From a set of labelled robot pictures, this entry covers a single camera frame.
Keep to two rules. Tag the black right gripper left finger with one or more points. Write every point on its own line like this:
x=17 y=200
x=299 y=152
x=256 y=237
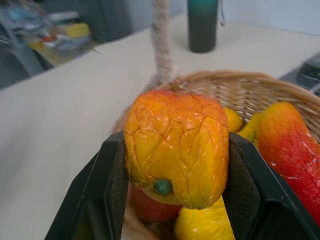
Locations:
x=95 y=195

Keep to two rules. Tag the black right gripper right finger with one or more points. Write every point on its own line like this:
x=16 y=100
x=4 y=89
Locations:
x=262 y=197

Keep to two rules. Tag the wrinkled orange yellow mango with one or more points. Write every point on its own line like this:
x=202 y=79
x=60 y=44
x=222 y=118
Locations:
x=175 y=150

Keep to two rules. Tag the red orange mango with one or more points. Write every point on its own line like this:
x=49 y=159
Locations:
x=292 y=152

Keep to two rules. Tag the red apple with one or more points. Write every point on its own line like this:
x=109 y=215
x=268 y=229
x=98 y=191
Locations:
x=150 y=207

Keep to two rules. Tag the yellow banana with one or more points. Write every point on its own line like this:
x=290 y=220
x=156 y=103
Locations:
x=202 y=222

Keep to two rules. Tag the small yellow orange fruit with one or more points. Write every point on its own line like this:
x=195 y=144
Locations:
x=233 y=121

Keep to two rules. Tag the dark grey device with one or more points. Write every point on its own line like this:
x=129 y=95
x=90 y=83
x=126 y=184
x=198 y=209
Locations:
x=307 y=72

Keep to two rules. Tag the dark green water bottle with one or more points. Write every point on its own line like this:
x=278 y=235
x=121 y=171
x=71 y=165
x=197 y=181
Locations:
x=202 y=25

